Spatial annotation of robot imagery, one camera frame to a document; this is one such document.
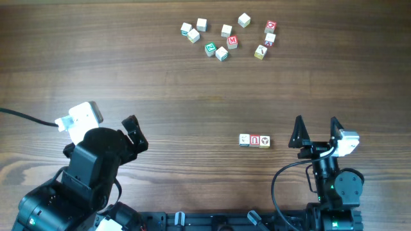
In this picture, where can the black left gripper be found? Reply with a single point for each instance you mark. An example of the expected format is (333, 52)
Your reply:
(140, 142)

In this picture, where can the blue letter H block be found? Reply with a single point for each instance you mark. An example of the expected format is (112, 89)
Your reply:
(244, 139)

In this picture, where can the yellow letter S block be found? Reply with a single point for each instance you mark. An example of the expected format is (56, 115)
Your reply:
(244, 20)

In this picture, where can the red letter Q block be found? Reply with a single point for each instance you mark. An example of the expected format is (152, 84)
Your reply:
(270, 26)

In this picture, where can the blue edged white block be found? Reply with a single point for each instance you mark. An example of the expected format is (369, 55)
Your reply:
(201, 24)

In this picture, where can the red letter M block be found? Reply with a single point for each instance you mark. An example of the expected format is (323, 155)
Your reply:
(232, 42)

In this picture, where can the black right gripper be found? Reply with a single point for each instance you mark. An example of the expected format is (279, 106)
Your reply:
(313, 147)

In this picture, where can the teal edged white block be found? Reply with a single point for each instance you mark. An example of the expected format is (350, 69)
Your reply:
(185, 29)

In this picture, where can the red letter A block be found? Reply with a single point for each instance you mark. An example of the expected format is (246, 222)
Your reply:
(269, 39)

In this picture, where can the yellow bottle picture block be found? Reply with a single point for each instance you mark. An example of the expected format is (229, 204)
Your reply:
(260, 52)

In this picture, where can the soccer ball yellow block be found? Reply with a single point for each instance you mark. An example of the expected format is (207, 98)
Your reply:
(264, 141)

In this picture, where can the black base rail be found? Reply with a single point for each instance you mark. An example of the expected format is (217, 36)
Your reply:
(300, 219)

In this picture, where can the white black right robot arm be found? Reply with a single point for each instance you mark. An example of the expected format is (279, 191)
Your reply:
(339, 190)

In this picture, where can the yellow edged letter block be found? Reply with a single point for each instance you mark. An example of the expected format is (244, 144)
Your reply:
(193, 35)

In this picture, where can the green edged white block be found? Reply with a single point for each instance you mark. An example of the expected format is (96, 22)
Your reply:
(226, 31)

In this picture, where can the green letter Z block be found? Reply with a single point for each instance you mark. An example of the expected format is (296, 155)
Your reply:
(210, 49)

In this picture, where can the red letter U block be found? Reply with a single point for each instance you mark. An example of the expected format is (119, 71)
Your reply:
(254, 140)

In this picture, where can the green letter V block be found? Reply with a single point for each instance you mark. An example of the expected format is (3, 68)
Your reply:
(221, 54)

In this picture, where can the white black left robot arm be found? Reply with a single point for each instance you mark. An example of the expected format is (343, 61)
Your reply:
(77, 197)

